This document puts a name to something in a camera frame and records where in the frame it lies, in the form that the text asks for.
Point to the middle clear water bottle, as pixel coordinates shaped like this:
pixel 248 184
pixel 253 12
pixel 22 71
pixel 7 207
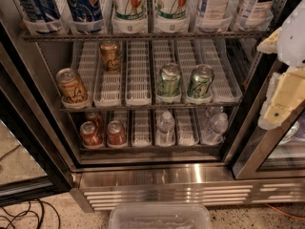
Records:
pixel 165 129

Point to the middle wire shelf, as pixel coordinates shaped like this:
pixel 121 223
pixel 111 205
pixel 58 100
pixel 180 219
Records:
pixel 148 107

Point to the right glass fridge door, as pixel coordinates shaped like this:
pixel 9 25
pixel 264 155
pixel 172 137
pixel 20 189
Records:
pixel 251 148

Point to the green soda can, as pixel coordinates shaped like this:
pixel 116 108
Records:
pixel 200 81
pixel 169 80

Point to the left blue Pepsi can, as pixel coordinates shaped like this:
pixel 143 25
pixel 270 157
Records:
pixel 44 11

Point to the right clear water bottle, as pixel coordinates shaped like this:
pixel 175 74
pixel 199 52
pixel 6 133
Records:
pixel 215 125

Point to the left white tea can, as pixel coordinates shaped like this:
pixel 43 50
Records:
pixel 212 9

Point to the rear red can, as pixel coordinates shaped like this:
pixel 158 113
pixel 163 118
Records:
pixel 95 117

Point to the right blue Pepsi can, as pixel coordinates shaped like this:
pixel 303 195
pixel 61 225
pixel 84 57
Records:
pixel 85 10

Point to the right white tea can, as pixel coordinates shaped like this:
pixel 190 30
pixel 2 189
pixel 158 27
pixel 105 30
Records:
pixel 252 13

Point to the white tea can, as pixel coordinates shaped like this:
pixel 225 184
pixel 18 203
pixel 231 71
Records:
pixel 212 9
pixel 252 13

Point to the front right red can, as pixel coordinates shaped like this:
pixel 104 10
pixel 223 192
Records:
pixel 116 133

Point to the blue pepsi can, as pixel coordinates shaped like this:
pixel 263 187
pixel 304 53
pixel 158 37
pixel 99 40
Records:
pixel 85 10
pixel 44 11

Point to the rear gold soda can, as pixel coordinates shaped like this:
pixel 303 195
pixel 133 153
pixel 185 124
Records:
pixel 111 56

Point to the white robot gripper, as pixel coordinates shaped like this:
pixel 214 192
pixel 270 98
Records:
pixel 293 42

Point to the left green soda can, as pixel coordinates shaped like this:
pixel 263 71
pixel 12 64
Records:
pixel 169 80

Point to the front left red can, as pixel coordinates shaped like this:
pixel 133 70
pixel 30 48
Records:
pixel 90 134

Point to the front gold soda can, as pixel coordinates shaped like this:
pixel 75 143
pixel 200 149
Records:
pixel 71 86

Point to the stainless steel fridge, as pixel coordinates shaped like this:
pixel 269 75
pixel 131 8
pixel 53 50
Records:
pixel 188 171

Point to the clear plastic bin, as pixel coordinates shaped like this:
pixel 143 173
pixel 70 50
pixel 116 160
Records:
pixel 159 216

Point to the top wire shelf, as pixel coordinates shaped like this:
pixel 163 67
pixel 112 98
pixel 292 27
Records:
pixel 144 36

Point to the red can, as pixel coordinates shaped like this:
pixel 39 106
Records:
pixel 90 134
pixel 116 133
pixel 95 117

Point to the open left fridge door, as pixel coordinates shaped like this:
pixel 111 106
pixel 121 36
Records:
pixel 41 172

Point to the wire shelf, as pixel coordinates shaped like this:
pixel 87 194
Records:
pixel 144 36
pixel 148 107

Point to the clear water bottle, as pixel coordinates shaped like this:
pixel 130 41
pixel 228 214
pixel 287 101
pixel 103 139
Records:
pixel 215 125
pixel 165 129

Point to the right green soda can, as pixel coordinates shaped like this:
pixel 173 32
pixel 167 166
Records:
pixel 200 81

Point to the gold soda can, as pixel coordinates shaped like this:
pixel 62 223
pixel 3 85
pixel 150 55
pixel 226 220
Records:
pixel 71 86
pixel 111 56

